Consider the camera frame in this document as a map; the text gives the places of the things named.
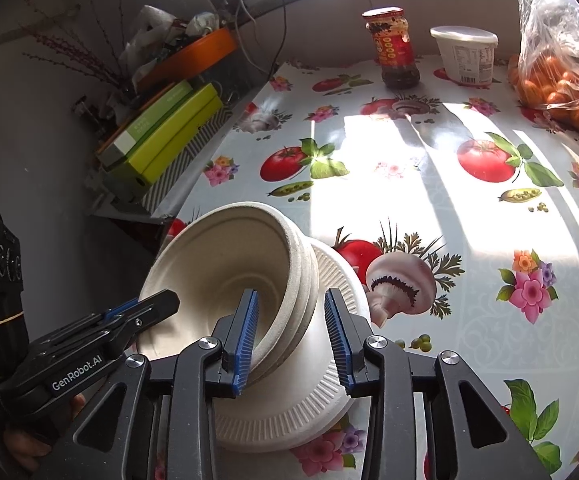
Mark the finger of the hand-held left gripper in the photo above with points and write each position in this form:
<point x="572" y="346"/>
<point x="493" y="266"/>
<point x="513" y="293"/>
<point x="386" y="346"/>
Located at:
<point x="119" y="308"/>
<point x="154" y="306"/>

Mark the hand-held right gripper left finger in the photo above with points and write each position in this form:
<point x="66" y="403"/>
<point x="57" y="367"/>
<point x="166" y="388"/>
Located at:
<point x="247" y="345"/>

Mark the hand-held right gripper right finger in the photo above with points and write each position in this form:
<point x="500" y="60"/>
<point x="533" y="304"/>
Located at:
<point x="339" y="345"/>

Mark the white foam plate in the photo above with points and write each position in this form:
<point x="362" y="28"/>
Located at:
<point x="294" y="425"/>

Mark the person's left hand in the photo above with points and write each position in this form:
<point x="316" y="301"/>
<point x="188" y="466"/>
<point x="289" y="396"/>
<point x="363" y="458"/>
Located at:
<point x="24" y="447"/>

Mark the side shelf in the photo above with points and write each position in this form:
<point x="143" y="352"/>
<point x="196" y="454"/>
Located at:
<point x="119" y="207"/>

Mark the striped flat box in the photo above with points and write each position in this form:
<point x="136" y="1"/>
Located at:
<point x="189" y="160"/>

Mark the lime green flat box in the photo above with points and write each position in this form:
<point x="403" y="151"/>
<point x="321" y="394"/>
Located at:
<point x="179" y="130"/>

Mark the fruit print tablecloth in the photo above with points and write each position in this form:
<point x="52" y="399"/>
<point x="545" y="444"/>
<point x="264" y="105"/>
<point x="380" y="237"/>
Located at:
<point x="419" y="185"/>

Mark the dark green flat box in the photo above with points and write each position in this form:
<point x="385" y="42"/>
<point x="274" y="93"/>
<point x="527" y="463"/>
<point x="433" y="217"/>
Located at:
<point x="154" y="107"/>

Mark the dried branches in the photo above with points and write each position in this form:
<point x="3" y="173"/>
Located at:
<point x="94" y="67"/>

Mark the orange basin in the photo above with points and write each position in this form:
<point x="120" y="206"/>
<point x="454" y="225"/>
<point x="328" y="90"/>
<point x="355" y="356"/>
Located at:
<point x="194" y="47"/>

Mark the red label sauce jar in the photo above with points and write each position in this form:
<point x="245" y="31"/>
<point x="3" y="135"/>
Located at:
<point x="392" y="45"/>

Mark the white plastic tub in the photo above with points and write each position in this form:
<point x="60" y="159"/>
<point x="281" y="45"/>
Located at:
<point x="464" y="55"/>

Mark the plastic bag of oranges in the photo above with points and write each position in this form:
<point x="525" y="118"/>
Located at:
<point x="559" y="90"/>

